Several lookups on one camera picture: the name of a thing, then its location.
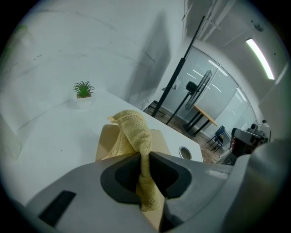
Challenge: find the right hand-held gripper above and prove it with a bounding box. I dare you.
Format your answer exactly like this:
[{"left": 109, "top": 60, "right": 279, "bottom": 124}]
[{"left": 231, "top": 122, "right": 271, "bottom": 158}]

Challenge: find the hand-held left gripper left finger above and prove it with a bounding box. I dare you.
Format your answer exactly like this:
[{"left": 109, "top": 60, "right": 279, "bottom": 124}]
[{"left": 24, "top": 152, "right": 160, "bottom": 233}]

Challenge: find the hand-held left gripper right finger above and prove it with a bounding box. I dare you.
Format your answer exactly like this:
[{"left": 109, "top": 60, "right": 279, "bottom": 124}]
[{"left": 149, "top": 151, "right": 233, "bottom": 233}]

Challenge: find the tan notebook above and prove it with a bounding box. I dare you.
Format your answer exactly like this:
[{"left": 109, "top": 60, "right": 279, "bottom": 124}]
[{"left": 95, "top": 124, "right": 171, "bottom": 232}]

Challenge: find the yellow cloth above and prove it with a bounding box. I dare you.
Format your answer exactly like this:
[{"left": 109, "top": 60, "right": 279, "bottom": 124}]
[{"left": 101, "top": 110, "right": 166, "bottom": 212}]

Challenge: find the black round device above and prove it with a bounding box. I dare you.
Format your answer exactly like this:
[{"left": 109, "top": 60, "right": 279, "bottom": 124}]
[{"left": 221, "top": 153, "right": 237, "bottom": 166}]

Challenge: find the yellow wooden table black base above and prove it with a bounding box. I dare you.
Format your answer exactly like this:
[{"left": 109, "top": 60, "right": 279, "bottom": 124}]
[{"left": 183, "top": 104, "right": 218, "bottom": 137}]

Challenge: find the black standing fan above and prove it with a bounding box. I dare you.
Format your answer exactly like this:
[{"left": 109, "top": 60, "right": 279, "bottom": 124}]
[{"left": 166, "top": 70, "right": 213, "bottom": 126}]

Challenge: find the ceiling tube light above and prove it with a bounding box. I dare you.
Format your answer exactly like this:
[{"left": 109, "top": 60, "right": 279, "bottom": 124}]
[{"left": 246, "top": 38, "right": 275, "bottom": 80}]

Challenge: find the small green potted plant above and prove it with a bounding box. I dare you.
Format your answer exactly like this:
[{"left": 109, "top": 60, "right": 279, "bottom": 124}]
[{"left": 73, "top": 81, "right": 95, "bottom": 109}]

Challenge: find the white ceiling conduit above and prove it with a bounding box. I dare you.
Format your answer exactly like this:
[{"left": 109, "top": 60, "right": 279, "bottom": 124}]
[{"left": 181, "top": 0, "right": 228, "bottom": 30}]

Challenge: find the blue chair black frame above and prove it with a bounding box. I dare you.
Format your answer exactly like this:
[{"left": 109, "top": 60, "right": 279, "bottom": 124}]
[{"left": 206, "top": 125, "right": 229, "bottom": 152}]

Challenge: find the black metal stand frame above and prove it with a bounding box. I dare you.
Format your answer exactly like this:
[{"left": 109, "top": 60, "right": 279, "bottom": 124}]
[{"left": 143, "top": 15, "right": 205, "bottom": 118}]

